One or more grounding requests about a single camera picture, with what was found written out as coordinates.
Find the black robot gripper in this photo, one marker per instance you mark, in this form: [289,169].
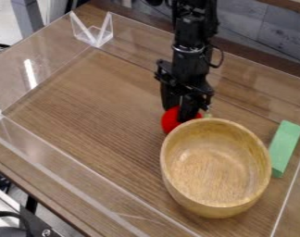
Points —
[182,76]

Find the red plush tomato fruit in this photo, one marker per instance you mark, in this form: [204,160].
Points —
[169,119]

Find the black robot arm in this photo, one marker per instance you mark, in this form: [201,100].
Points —
[196,23]

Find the wooden bowl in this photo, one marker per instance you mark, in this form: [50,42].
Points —
[216,167]

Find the green rectangular block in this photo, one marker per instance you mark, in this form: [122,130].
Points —
[283,148]

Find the grey table leg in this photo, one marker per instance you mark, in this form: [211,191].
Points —
[29,16]

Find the clear acrylic tray enclosure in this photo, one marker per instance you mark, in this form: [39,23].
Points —
[81,134]

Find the black metal clamp bracket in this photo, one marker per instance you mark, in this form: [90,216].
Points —
[39,228]

